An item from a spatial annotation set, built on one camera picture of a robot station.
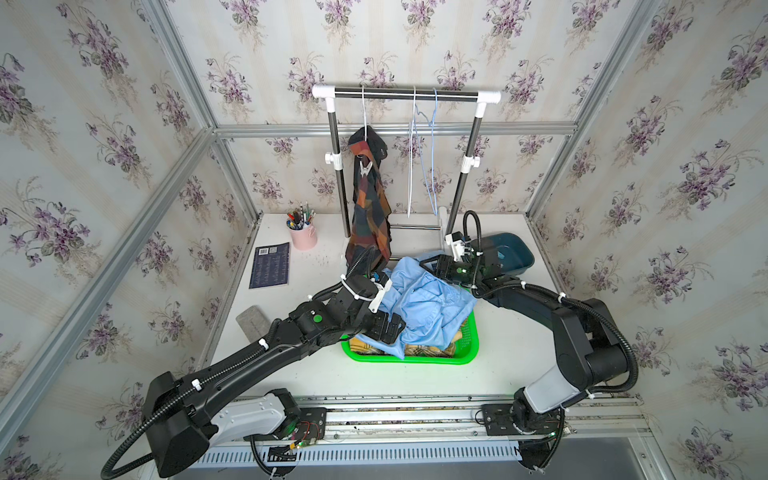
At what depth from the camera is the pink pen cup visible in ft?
3.39

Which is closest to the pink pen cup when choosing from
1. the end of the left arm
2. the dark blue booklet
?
the dark blue booklet

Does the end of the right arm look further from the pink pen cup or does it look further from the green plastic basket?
the pink pen cup

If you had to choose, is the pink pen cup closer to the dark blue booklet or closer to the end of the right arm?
the dark blue booklet

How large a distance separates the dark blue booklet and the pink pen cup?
2.5 inches

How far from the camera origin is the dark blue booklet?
1007 millimetres
